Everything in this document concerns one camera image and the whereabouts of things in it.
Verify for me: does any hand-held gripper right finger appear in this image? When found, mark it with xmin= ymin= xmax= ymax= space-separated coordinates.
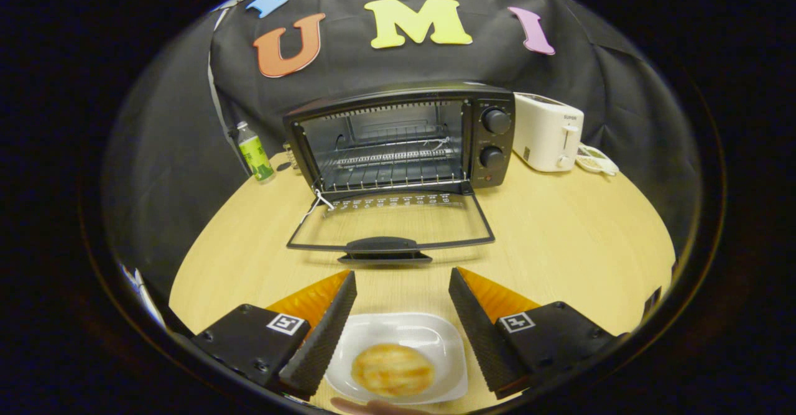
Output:
xmin=448 ymin=267 xmax=629 ymax=400

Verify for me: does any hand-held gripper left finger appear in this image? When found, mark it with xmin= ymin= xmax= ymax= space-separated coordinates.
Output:
xmin=190 ymin=270 xmax=358 ymax=401

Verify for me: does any round golden bread bun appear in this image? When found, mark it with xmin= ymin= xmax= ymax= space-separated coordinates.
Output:
xmin=351 ymin=343 xmax=435 ymax=398

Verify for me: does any black toaster oven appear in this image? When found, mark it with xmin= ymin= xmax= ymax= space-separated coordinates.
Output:
xmin=283 ymin=81 xmax=516 ymax=265

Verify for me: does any white pop-up toaster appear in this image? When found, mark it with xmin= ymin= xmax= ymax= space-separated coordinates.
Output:
xmin=513 ymin=92 xmax=585 ymax=173

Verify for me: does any white square plate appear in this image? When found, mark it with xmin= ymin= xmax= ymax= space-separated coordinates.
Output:
xmin=325 ymin=312 xmax=468 ymax=405

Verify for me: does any green label plastic bottle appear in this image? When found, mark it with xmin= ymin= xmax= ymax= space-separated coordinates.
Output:
xmin=236 ymin=121 xmax=275 ymax=184

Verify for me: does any small white divided dish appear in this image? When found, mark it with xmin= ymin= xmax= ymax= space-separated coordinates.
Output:
xmin=575 ymin=144 xmax=620 ymax=177

